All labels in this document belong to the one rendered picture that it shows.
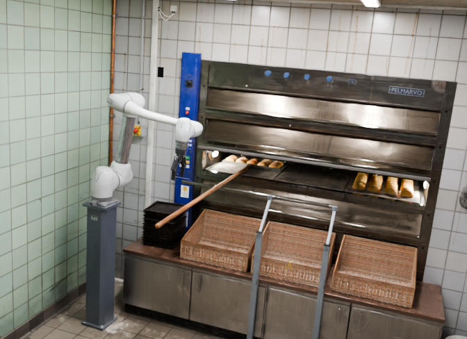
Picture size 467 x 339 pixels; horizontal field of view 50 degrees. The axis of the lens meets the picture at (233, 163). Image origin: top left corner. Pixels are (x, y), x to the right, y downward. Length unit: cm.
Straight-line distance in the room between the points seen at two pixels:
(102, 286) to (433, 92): 285
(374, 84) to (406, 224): 108
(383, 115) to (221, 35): 141
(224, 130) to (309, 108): 73
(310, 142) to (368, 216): 73
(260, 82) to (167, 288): 179
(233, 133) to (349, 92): 98
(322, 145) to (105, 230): 177
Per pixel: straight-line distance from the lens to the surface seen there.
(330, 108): 394
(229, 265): 388
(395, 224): 405
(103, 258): 398
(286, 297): 380
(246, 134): 410
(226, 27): 412
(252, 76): 406
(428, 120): 391
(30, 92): 376
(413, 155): 394
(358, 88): 391
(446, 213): 404
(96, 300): 415
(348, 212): 406
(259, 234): 360
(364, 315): 375
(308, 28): 395
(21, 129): 372
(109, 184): 383
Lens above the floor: 220
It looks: 13 degrees down
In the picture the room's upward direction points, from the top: 5 degrees clockwise
